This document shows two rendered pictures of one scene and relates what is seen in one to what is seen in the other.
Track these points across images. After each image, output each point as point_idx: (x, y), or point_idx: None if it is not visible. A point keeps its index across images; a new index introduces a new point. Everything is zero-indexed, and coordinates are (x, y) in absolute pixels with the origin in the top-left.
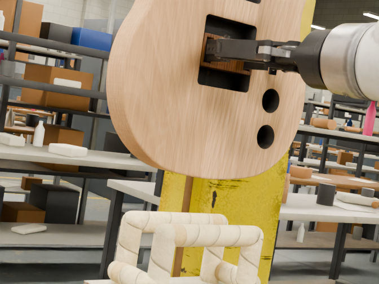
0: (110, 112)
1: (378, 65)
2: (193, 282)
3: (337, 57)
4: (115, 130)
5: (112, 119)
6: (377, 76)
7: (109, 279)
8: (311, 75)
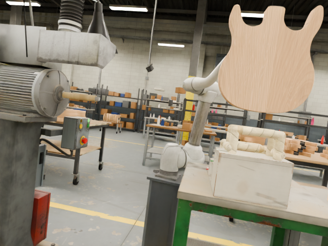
0: (306, 97)
1: None
2: (241, 154)
3: None
4: (302, 103)
5: (305, 99)
6: None
7: (281, 161)
8: None
